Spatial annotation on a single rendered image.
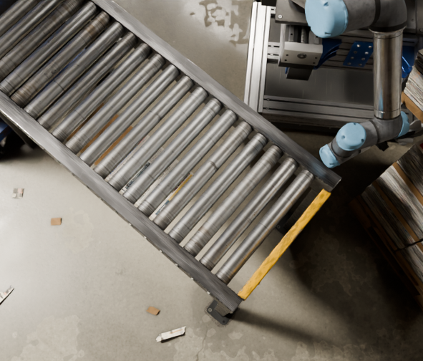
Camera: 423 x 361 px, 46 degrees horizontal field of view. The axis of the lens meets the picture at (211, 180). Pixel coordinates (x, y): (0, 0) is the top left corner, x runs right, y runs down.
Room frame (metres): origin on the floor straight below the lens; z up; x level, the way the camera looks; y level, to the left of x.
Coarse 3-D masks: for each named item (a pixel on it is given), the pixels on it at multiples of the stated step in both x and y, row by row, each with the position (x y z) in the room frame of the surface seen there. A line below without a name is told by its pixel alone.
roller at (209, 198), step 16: (256, 144) 0.58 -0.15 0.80; (240, 160) 0.52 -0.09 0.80; (224, 176) 0.46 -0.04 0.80; (208, 192) 0.41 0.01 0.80; (224, 192) 0.42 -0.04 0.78; (192, 208) 0.36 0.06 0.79; (208, 208) 0.36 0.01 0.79; (176, 224) 0.31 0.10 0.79; (192, 224) 0.31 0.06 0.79; (176, 240) 0.25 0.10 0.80
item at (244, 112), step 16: (96, 0) 1.11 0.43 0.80; (112, 16) 1.04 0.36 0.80; (128, 16) 1.04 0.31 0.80; (144, 32) 0.98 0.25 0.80; (160, 48) 0.92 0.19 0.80; (176, 64) 0.86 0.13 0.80; (192, 64) 0.86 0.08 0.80; (176, 80) 0.86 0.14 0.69; (192, 80) 0.81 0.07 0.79; (208, 80) 0.80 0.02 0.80; (208, 96) 0.76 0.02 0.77; (224, 96) 0.75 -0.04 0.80; (240, 112) 0.69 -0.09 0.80; (256, 112) 0.69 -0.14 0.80; (256, 128) 0.63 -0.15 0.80; (272, 128) 0.63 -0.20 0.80; (272, 144) 0.58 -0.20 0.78; (288, 144) 0.58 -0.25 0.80; (304, 160) 0.52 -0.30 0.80; (320, 176) 0.47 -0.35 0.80; (336, 176) 0.47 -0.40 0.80; (320, 192) 0.45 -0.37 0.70
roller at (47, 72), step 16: (96, 16) 1.04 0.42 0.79; (80, 32) 0.98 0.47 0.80; (96, 32) 0.98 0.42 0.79; (64, 48) 0.91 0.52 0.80; (80, 48) 0.92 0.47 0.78; (48, 64) 0.84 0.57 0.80; (64, 64) 0.86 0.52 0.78; (32, 80) 0.78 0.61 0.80; (48, 80) 0.80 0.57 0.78; (16, 96) 0.72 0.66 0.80; (32, 96) 0.74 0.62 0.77
